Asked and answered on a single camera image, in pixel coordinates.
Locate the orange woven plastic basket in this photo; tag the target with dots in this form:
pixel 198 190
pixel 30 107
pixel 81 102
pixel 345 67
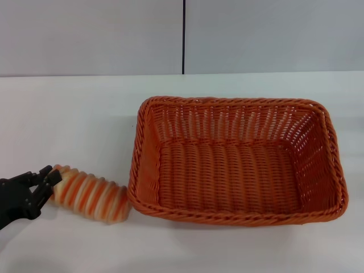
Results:
pixel 236 170

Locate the orange white striped bread roll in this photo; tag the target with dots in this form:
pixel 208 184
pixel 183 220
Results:
pixel 94 199

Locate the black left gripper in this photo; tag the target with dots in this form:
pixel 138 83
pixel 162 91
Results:
pixel 14 199

